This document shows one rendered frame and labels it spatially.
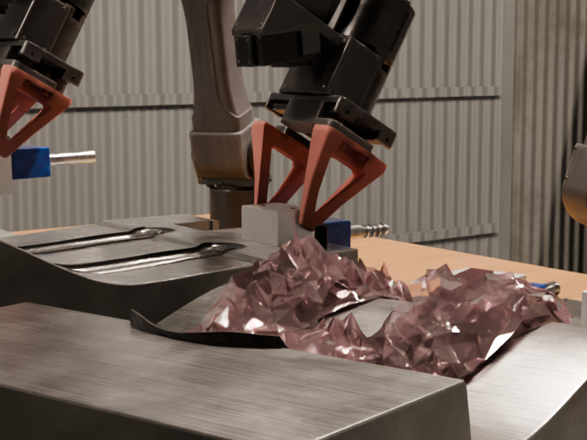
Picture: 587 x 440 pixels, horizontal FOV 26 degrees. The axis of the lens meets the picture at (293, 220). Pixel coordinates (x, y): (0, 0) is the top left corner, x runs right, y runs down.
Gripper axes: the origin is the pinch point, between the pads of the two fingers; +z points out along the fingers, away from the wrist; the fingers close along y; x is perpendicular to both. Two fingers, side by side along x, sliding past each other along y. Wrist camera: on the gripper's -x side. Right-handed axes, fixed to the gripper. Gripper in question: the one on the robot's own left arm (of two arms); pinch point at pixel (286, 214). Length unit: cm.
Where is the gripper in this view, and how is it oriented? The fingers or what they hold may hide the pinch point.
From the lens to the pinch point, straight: 101.3
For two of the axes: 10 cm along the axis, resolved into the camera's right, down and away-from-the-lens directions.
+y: 5.8, 1.1, -8.1
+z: -4.1, 9.0, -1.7
